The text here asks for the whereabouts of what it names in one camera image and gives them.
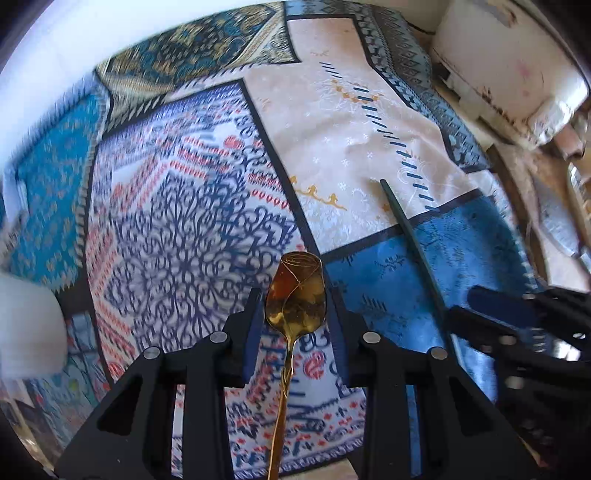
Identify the grey flat board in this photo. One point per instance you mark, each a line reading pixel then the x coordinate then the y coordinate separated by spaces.
pixel 556 217

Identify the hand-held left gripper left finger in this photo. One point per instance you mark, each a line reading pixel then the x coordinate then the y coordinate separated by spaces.
pixel 251 332

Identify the white cup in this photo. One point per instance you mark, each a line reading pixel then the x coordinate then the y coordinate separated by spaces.
pixel 27 323

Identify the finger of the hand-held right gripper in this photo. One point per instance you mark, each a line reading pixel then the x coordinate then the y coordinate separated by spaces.
pixel 498 302
pixel 475 325

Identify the gold spoon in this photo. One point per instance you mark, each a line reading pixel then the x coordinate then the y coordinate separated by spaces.
pixel 295 295

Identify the white appliance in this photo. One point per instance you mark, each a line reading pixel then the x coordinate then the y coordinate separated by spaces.
pixel 508 60

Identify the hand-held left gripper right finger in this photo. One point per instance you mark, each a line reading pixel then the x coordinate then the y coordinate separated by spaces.
pixel 340 332

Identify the dark green chopstick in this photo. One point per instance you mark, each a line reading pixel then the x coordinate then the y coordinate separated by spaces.
pixel 415 240

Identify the patchwork patterned tablecloth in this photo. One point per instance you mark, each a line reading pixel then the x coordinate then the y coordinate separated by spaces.
pixel 184 207

